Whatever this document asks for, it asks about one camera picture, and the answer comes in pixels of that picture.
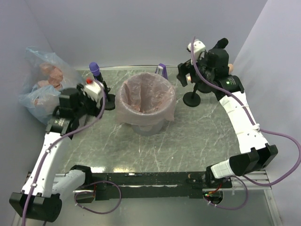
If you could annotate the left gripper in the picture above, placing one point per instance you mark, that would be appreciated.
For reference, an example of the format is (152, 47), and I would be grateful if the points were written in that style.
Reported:
(95, 110)

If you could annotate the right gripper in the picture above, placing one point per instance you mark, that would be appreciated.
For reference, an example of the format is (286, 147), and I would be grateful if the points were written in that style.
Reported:
(185, 68)

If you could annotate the pink plastic trash bag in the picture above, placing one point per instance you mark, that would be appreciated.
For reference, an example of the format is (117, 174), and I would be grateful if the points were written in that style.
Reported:
(145, 99)

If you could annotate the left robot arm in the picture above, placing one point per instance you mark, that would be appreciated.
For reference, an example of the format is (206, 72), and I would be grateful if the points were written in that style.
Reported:
(40, 198)

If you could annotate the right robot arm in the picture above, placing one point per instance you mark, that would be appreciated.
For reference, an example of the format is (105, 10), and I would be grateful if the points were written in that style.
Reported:
(209, 71)

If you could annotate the blue bag of pink bags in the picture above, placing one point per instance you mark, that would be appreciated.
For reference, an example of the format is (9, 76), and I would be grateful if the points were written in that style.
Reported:
(49, 76)

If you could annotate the grey plastic trash bin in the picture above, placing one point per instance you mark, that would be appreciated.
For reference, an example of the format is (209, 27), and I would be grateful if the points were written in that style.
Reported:
(148, 130)

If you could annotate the black microphone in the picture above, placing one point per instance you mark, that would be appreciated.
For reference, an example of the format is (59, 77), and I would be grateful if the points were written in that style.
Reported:
(222, 43)

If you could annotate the beige microphone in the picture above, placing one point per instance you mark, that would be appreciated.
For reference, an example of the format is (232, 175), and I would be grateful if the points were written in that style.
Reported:
(231, 68)

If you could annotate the purple microphone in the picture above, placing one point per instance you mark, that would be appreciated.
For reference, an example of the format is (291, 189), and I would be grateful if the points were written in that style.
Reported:
(95, 70)

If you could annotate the purple metronome box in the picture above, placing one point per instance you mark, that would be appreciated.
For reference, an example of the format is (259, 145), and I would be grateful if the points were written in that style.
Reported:
(162, 71)

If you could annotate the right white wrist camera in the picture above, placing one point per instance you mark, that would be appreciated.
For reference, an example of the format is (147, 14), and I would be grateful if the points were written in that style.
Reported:
(198, 49)

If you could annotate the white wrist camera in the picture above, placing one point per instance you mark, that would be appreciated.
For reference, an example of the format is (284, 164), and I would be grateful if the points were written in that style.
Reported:
(94, 89)
(198, 49)

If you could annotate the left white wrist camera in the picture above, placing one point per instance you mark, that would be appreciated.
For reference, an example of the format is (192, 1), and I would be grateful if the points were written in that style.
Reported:
(94, 89)

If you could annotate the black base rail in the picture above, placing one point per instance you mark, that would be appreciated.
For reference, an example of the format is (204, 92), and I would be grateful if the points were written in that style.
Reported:
(190, 184)

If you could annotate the aluminium frame rail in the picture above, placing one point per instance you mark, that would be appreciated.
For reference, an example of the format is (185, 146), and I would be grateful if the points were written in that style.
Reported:
(250, 181)

